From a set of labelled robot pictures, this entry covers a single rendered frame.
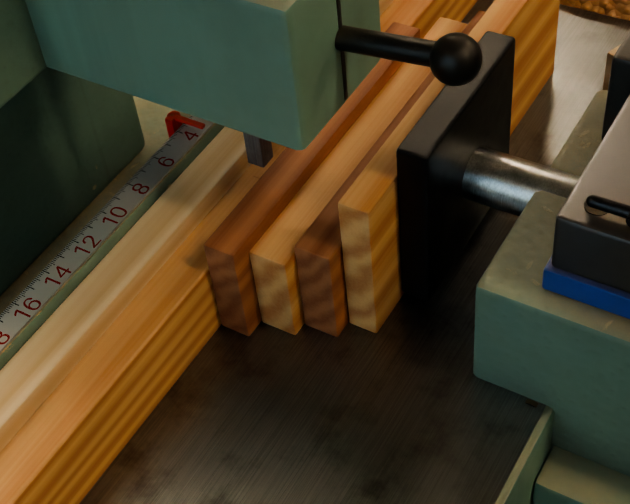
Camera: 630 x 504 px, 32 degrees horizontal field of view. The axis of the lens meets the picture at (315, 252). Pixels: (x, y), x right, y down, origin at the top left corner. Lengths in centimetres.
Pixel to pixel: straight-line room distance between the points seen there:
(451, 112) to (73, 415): 20
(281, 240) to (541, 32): 20
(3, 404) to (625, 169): 26
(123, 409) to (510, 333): 16
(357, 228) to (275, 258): 4
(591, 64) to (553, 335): 24
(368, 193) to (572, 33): 25
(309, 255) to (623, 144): 14
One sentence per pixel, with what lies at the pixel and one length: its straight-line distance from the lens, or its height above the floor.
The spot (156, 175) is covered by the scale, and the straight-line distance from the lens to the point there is 52.
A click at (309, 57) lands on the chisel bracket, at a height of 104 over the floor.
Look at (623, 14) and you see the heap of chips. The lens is 69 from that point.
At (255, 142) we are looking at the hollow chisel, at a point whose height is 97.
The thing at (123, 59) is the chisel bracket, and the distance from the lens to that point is 48.
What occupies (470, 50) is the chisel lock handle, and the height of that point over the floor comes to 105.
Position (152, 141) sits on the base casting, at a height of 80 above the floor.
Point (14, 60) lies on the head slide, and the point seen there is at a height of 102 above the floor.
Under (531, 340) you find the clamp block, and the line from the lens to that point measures 46.
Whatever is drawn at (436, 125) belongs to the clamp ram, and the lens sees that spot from 47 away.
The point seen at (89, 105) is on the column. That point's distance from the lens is 71.
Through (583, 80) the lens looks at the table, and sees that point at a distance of 64.
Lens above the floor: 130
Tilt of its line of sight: 47 degrees down
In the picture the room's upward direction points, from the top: 7 degrees counter-clockwise
